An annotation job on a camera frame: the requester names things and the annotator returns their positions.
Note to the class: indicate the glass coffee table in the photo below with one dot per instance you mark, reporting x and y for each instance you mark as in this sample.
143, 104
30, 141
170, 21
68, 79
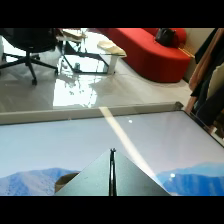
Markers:
96, 53

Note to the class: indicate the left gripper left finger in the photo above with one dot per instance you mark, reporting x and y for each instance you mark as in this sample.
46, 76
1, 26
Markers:
93, 180

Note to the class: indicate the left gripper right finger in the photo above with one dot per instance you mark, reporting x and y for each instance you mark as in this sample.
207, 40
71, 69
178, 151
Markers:
133, 181

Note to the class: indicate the brown trousers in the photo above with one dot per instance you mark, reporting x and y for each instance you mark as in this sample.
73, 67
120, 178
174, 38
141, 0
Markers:
65, 180

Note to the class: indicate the heap of clothes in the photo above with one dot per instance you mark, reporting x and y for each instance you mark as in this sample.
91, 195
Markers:
208, 83

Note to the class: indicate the red sofa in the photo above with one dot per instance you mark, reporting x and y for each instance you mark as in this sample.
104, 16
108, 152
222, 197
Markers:
150, 53

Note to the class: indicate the black office chair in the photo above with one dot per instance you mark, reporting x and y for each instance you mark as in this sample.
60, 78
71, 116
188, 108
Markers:
30, 41

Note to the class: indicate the black bag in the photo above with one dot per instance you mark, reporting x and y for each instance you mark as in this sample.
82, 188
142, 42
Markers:
165, 36

